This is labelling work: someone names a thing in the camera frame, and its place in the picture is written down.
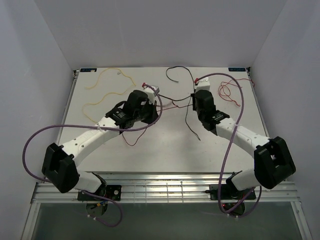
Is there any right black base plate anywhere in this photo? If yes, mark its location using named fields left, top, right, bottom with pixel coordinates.
left=204, top=183, right=259, bottom=201

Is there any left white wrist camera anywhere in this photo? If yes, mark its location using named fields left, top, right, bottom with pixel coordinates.
left=142, top=82, right=160, bottom=102

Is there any red black twisted wire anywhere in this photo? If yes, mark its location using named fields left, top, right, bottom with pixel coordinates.
left=121, top=99, right=195, bottom=147

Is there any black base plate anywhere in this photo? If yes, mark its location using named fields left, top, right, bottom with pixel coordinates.
left=77, top=185, right=122, bottom=201
left=204, top=183, right=259, bottom=201

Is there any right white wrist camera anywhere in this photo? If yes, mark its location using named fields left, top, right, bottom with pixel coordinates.
left=194, top=77, right=211, bottom=93

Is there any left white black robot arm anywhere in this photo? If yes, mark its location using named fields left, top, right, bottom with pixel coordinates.
left=41, top=86, right=160, bottom=200

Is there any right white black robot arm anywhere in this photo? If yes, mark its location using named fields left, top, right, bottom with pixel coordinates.
left=192, top=90, right=296, bottom=199

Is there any black cable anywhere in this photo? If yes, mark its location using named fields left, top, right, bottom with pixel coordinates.
left=157, top=65, right=196, bottom=102

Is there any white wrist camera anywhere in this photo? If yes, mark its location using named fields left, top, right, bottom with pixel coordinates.
left=142, top=82, right=160, bottom=102
left=194, top=77, right=211, bottom=93

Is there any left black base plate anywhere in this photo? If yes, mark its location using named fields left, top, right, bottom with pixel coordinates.
left=77, top=185, right=122, bottom=201

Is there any left blue label sticker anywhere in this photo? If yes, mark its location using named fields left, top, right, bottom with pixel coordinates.
left=80, top=68, right=97, bottom=73

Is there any aluminium rail frame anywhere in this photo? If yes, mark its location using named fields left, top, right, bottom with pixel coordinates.
left=20, top=66, right=313, bottom=240

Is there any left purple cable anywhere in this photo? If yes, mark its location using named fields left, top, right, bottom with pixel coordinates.
left=22, top=84, right=164, bottom=228

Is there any single red wire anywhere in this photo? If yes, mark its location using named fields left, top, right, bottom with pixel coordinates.
left=217, top=78, right=251, bottom=107

